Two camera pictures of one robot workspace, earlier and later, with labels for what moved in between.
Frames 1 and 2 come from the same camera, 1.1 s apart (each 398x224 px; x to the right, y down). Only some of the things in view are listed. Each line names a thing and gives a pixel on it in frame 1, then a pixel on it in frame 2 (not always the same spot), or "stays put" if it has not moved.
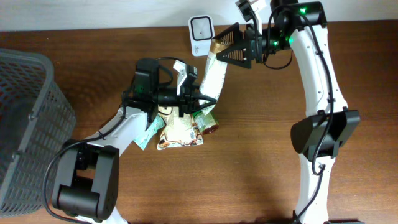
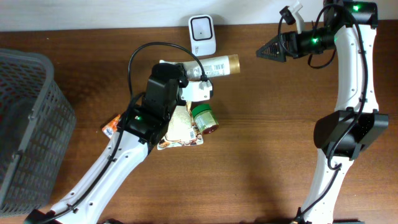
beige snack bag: [179, 131] stays put
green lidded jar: [206, 119] stays put
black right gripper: [236, 37] -> [274, 49]
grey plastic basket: [35, 121] stays put
